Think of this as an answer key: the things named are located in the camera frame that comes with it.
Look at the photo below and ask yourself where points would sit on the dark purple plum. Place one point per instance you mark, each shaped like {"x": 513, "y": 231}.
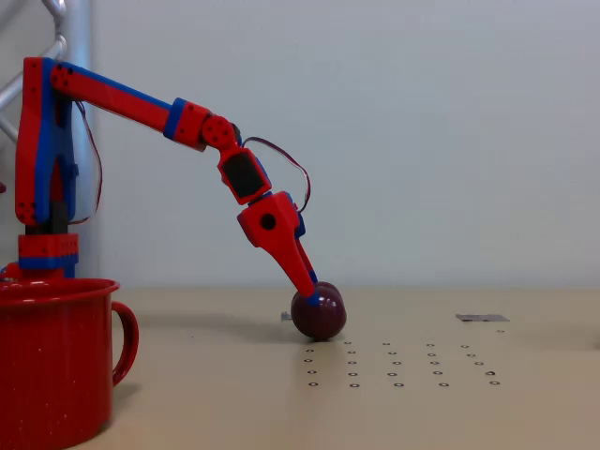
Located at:
{"x": 325, "y": 319}

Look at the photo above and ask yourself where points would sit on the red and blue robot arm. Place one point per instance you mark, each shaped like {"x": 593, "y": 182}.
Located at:
{"x": 117, "y": 100}

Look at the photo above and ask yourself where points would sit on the flat grey metal plate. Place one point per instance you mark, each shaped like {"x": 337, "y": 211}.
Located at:
{"x": 482, "y": 318}

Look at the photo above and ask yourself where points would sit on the red speckled enamel mug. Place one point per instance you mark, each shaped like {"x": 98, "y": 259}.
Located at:
{"x": 47, "y": 365}

